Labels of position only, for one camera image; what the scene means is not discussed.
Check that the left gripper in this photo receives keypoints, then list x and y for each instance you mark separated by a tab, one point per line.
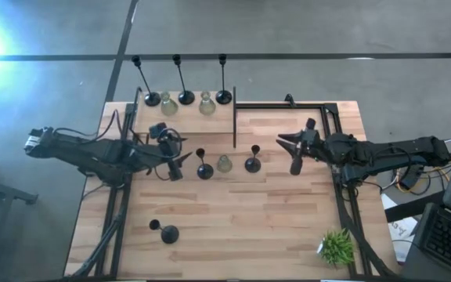
169	150

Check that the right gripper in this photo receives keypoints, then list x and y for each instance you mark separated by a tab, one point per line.
311	145

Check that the clear green glass vase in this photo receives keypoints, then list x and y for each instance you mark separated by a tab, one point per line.
224	164
169	108
206	107

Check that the short black candlestick holder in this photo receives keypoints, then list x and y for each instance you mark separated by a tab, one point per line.
252	165

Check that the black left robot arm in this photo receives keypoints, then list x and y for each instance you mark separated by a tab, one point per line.
104	150

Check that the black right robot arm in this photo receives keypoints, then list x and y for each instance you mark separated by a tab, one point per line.
386	156

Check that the raised wooden shelf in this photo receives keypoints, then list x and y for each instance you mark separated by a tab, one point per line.
194	123

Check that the small green potted plant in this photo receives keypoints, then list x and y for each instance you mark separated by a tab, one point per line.
337	248

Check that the white paper sheet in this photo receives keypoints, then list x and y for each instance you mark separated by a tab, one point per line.
403	231

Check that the black metal stand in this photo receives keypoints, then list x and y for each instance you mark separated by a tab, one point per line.
6	192

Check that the black open laptop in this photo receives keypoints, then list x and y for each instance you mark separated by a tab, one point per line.
450	239

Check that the black frame clamp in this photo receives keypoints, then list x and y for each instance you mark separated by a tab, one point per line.
289	100

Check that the black metal table frame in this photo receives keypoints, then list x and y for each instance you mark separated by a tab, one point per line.
264	105

